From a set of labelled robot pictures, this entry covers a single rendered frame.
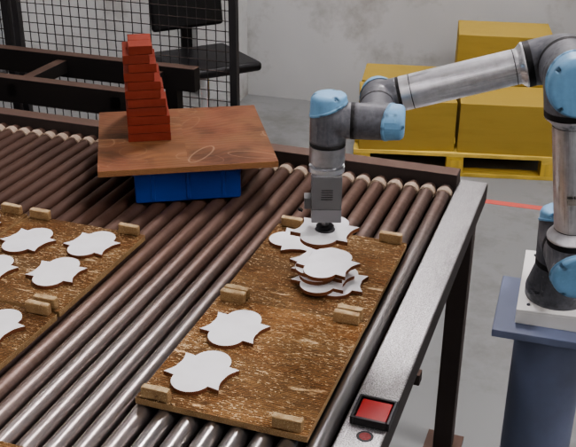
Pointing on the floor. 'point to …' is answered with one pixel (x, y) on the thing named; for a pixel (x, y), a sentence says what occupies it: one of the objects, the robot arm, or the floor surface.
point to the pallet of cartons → (476, 113)
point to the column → (538, 377)
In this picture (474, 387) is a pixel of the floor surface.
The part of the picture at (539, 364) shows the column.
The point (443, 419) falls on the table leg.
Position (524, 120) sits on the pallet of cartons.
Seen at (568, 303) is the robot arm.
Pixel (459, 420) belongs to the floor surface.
